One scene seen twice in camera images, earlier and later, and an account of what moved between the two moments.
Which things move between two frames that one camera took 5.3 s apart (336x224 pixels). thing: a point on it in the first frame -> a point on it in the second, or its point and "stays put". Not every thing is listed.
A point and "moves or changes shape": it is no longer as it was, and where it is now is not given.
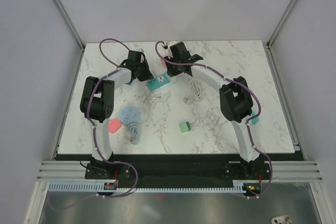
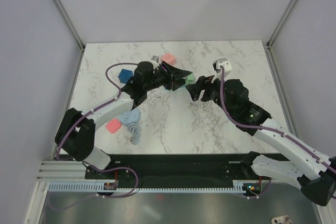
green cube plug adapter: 185,127 moves or changes shape
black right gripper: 171,72 -> 206,84
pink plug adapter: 114,125 stays put
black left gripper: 148,75 -> 173,73
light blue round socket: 129,115 stays put
